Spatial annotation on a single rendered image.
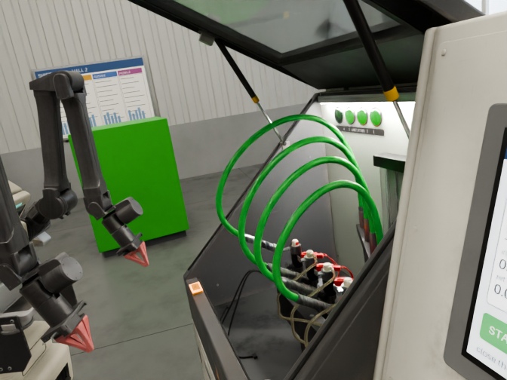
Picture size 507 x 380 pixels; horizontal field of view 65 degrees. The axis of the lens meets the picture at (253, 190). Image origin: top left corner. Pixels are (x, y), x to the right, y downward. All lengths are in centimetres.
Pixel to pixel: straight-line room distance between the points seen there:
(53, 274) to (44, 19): 688
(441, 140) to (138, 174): 377
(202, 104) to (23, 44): 299
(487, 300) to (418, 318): 13
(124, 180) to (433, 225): 377
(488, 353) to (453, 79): 35
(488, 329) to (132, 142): 384
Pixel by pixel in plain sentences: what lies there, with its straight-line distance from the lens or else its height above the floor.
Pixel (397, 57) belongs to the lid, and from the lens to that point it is 88.
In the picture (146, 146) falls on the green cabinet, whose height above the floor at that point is 106.
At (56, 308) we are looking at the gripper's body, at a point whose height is 111.
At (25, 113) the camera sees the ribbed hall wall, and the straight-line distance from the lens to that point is 769.
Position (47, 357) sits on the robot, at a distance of 145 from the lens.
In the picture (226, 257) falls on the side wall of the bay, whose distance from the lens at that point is 130.
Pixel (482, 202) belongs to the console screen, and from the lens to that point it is 56.
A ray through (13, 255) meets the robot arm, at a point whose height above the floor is 125.
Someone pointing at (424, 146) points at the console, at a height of 138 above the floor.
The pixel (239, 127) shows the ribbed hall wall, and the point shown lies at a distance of 751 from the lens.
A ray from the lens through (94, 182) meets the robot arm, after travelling 130.
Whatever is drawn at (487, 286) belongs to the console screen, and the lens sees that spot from 56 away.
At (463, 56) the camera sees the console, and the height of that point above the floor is 150.
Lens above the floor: 151
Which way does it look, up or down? 15 degrees down
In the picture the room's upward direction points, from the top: 9 degrees counter-clockwise
